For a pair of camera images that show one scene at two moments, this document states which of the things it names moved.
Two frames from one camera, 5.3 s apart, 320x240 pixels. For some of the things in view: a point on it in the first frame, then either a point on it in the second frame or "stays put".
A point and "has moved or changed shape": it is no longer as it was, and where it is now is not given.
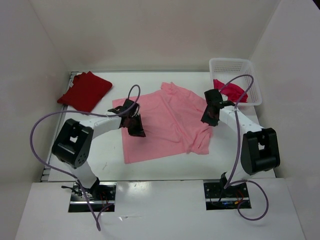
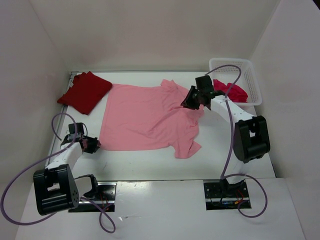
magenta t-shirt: x=233 y=92 stays put
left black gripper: x=139 y=131 to x=93 y=148
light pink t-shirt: x=172 y=120 has moved or changed shape
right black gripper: x=205 y=119 to x=188 y=102
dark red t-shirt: x=86 y=90 stays put
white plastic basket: x=224 y=70 stays put
